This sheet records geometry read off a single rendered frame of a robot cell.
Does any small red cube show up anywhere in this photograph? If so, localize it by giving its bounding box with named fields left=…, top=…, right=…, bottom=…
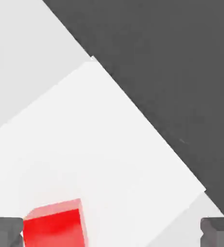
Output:
left=22, top=198, right=89, bottom=247

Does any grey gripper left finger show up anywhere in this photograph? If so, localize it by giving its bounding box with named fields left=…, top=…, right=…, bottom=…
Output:
left=0, top=217, right=24, bottom=247

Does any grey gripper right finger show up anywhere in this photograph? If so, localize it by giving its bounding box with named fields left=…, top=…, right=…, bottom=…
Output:
left=200, top=216, right=224, bottom=247

